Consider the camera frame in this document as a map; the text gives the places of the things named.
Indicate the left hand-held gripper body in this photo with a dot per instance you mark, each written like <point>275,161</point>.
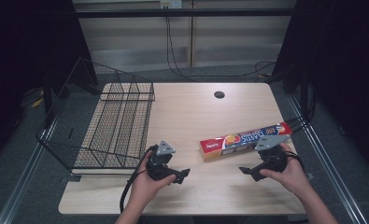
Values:
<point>160,163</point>

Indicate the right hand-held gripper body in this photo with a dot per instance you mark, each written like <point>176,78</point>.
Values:
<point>274,158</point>

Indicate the long red plastic wrap box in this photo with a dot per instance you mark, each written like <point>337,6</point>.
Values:
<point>244,141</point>

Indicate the person's right hand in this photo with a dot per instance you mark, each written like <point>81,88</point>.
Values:
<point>288,179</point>

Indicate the person's left hand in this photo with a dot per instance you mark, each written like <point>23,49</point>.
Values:
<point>148,186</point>

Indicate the dark curtain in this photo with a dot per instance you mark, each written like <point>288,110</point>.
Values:
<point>344,62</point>
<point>23,46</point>

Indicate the yellow floor object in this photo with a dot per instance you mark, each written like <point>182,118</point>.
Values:
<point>37,102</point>

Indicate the black horizontal bar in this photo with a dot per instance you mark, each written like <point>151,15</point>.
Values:
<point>185,12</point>

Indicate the metal floor rail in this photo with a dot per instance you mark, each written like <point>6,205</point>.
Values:
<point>328,168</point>
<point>26,174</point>

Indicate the white wall socket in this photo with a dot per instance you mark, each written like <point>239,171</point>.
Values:
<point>171,3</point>

